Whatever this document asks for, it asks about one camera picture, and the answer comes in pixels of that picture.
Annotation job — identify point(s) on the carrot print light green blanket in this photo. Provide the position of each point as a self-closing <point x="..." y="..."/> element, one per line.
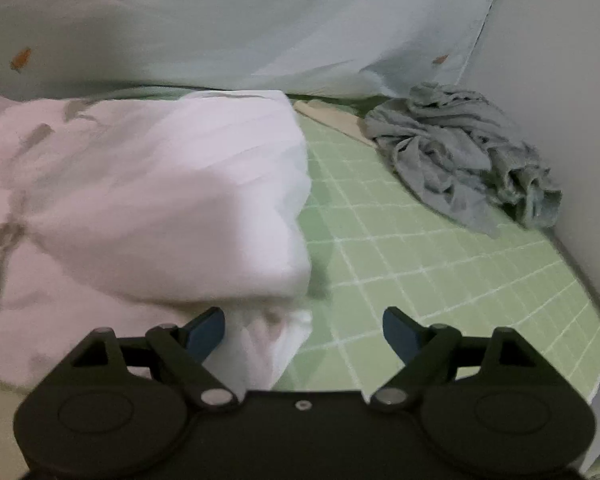
<point x="255" y="25"/>

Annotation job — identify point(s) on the grey ribbed shorts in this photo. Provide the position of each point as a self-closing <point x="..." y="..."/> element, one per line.
<point x="535" y="195"/>

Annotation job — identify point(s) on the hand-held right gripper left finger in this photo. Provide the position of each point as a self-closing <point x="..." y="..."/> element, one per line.
<point x="205" y="332"/>

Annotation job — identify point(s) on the grey t-shirt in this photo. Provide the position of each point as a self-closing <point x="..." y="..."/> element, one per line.
<point x="445" y="160"/>

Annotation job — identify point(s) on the beige cloth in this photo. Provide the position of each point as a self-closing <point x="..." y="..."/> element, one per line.
<point x="337" y="117"/>

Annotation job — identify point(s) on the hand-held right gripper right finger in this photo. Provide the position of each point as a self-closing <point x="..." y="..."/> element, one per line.
<point x="402" y="332"/>

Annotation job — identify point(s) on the green checked bed sheet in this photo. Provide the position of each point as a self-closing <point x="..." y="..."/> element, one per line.
<point x="430" y="270"/>

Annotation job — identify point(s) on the white shirt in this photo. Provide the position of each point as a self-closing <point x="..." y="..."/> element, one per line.
<point x="145" y="200"/>

